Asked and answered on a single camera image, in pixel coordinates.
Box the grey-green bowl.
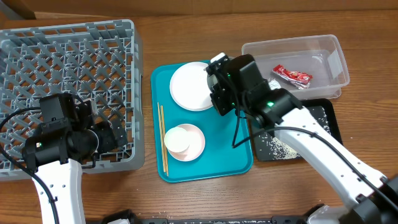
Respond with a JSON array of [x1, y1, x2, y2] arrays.
[[207, 75, 218, 93]]

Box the right wooden chopstick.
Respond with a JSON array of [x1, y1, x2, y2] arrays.
[[160, 105, 169, 177]]

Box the white rice pile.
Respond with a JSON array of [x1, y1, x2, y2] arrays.
[[253, 106, 331, 161]]

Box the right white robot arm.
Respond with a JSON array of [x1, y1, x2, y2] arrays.
[[205, 53, 397, 224]]

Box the black waste tray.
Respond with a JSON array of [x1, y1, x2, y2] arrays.
[[251, 98, 343, 157]]

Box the grey dishwasher rack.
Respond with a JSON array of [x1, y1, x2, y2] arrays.
[[1, 19, 145, 181]]

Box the large white plate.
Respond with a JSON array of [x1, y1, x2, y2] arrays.
[[169, 62, 213, 111]]

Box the red snack wrapper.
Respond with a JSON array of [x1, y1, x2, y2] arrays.
[[272, 65, 313, 89]]

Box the white cup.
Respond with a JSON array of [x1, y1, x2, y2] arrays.
[[165, 127, 189, 153]]

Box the small pink-white plate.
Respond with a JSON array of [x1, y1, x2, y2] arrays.
[[168, 124, 205, 162]]

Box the left wooden chopstick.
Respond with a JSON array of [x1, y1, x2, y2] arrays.
[[157, 102, 166, 173]]

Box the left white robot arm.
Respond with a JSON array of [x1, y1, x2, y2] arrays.
[[22, 93, 127, 223]]

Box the wooden chopstick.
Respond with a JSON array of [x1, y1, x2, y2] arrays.
[[157, 102, 166, 173], [160, 105, 169, 177]]

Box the clear plastic bin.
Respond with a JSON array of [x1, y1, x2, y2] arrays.
[[241, 34, 350, 100]]

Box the white tissue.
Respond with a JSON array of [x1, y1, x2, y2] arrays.
[[268, 79, 281, 90]]

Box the teal plastic tray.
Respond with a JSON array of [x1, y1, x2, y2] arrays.
[[150, 63, 254, 183]]

